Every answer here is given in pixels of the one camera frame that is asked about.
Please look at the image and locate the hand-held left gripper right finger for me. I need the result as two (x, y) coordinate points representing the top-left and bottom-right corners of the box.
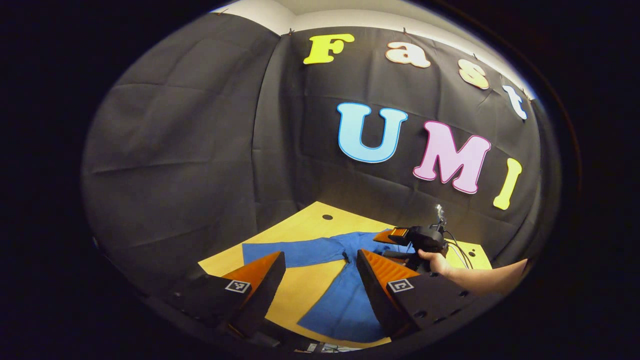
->
(356, 248), (502, 342)

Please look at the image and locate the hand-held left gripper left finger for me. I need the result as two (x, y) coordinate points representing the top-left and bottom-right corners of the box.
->
(167, 251), (287, 339)

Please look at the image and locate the blue corduroy jacket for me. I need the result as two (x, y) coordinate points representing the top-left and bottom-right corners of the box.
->
(242, 231), (417, 344)

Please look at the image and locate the black backdrop cloth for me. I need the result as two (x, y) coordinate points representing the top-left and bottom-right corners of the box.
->
(81, 12), (561, 301)

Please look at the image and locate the black cable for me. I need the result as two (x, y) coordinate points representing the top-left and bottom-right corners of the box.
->
(442, 229), (474, 271)

